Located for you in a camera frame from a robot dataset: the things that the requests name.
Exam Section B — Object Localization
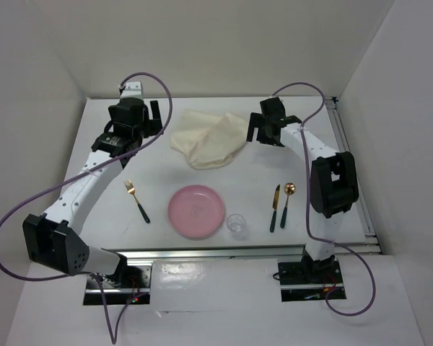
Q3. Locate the cream cloth placemat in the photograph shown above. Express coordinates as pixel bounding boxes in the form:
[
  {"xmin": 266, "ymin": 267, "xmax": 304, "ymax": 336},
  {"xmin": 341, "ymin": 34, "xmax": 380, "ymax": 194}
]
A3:
[{"xmin": 170, "ymin": 110, "xmax": 249, "ymax": 170}]

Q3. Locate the gold fork green handle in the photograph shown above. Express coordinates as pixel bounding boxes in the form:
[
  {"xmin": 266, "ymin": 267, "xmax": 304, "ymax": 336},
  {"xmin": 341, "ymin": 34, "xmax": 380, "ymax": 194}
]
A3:
[{"xmin": 124, "ymin": 179, "xmax": 151, "ymax": 223}]

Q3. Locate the gold spoon green handle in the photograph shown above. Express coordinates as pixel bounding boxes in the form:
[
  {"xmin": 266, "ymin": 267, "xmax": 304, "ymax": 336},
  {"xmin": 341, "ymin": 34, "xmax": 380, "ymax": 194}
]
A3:
[{"xmin": 280, "ymin": 182, "xmax": 296, "ymax": 229}]

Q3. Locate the gold knife green handle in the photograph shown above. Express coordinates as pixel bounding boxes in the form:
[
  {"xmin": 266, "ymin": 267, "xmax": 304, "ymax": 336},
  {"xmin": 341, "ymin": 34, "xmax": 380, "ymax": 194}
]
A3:
[{"xmin": 269, "ymin": 185, "xmax": 280, "ymax": 233}]

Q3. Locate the pink plate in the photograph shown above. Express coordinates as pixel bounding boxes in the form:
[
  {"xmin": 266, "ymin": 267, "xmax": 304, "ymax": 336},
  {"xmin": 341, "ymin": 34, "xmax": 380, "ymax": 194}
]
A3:
[{"xmin": 167, "ymin": 185, "xmax": 224, "ymax": 240}]

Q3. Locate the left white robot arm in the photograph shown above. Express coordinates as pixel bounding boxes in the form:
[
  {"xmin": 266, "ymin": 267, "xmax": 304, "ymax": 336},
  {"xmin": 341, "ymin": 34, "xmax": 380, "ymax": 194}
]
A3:
[{"xmin": 22, "ymin": 81, "xmax": 162, "ymax": 288}]

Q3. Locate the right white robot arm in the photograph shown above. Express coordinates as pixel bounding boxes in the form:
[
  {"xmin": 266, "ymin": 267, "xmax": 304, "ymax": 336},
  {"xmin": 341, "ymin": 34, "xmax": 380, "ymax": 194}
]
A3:
[{"xmin": 247, "ymin": 97, "xmax": 359, "ymax": 285}]

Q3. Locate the clear glass cup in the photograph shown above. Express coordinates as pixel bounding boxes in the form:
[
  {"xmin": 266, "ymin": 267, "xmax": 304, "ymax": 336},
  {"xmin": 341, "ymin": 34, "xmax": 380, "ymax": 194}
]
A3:
[{"xmin": 226, "ymin": 213, "xmax": 246, "ymax": 240}]

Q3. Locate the aluminium rail right side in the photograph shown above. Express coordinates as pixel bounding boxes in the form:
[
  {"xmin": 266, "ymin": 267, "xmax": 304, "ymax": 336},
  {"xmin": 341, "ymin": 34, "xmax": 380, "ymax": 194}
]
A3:
[{"xmin": 326, "ymin": 97, "xmax": 381, "ymax": 253}]

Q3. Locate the aluminium rail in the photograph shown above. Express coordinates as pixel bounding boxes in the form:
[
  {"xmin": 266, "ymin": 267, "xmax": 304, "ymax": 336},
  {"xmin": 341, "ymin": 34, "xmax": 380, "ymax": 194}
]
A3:
[
  {"xmin": 104, "ymin": 244, "xmax": 382, "ymax": 261},
  {"xmin": 326, "ymin": 97, "xmax": 381, "ymax": 253}
]

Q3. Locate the aluminium rail front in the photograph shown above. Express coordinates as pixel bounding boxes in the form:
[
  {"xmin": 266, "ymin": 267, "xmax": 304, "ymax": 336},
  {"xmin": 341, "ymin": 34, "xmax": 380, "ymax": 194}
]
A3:
[{"xmin": 104, "ymin": 244, "xmax": 382, "ymax": 261}]

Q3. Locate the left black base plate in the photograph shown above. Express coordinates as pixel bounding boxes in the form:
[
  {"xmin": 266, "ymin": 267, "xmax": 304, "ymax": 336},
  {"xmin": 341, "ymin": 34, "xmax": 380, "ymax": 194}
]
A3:
[{"xmin": 83, "ymin": 261, "xmax": 152, "ymax": 306}]

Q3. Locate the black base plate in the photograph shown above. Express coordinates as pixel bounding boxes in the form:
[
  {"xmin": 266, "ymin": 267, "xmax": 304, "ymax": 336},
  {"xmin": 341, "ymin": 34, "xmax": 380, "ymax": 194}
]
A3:
[
  {"xmin": 272, "ymin": 261, "xmax": 346, "ymax": 302},
  {"xmin": 83, "ymin": 261, "xmax": 152, "ymax": 306}
]

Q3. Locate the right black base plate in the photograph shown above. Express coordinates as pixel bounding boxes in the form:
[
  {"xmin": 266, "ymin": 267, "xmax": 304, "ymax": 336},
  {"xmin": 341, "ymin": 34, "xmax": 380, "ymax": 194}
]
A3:
[{"xmin": 272, "ymin": 261, "xmax": 346, "ymax": 302}]

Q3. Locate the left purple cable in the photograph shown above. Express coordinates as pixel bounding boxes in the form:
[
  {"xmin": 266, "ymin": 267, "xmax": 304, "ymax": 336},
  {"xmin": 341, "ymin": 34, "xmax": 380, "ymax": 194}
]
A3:
[{"xmin": 0, "ymin": 73, "xmax": 174, "ymax": 345}]

